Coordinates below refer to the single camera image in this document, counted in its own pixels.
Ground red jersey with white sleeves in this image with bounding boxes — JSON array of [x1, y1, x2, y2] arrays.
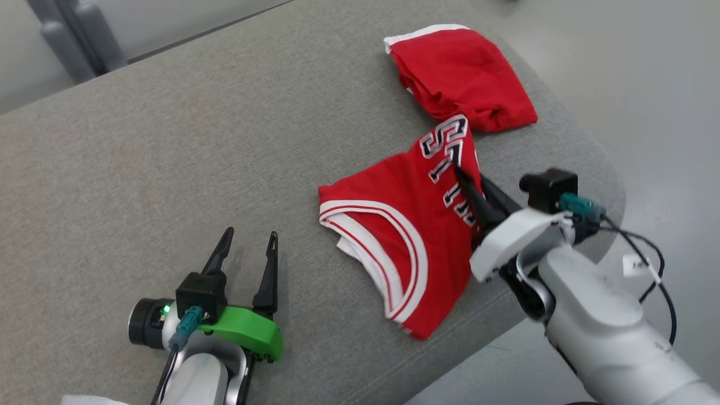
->
[[318, 114, 485, 341]]

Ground grey partition post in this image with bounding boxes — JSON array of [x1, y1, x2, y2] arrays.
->
[[25, 0, 129, 84]]

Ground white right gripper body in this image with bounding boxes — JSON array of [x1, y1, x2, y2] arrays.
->
[[470, 208, 575, 283]]

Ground red Bulls shorts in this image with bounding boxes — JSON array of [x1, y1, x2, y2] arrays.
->
[[384, 24, 538, 133]]

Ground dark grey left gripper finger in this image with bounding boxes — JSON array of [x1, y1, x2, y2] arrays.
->
[[252, 231, 279, 316], [201, 227, 235, 276]]

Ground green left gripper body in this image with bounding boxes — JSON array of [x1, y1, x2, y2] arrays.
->
[[198, 305, 284, 362]]

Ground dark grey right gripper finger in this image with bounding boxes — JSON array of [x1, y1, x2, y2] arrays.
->
[[481, 175, 523, 217], [453, 164, 507, 231]]

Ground white cable tag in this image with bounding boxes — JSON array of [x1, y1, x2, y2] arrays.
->
[[623, 254, 659, 277]]

